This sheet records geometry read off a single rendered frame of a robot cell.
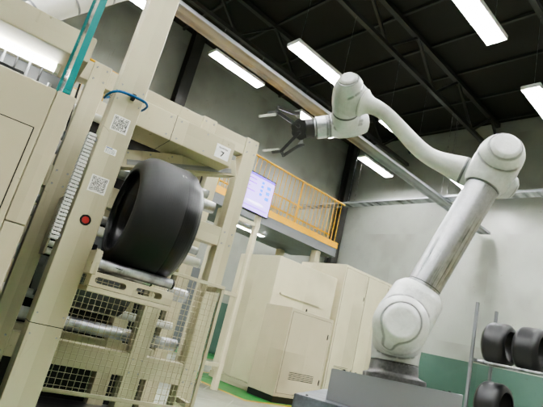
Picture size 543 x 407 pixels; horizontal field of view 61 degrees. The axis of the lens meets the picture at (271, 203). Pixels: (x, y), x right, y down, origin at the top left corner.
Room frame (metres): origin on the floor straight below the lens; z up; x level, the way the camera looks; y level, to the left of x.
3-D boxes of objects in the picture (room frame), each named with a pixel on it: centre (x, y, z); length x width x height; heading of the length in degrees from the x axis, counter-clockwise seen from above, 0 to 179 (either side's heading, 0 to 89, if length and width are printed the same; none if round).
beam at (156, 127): (2.47, 0.61, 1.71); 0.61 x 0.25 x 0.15; 120
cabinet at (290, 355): (7.00, -0.81, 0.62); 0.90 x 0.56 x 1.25; 129
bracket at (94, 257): (2.06, 0.71, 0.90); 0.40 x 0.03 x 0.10; 30
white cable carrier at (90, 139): (1.93, 0.83, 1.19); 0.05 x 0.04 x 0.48; 30
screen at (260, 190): (6.17, 0.25, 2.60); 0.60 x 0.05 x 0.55; 129
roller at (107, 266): (2.03, 0.49, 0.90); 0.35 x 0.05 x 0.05; 120
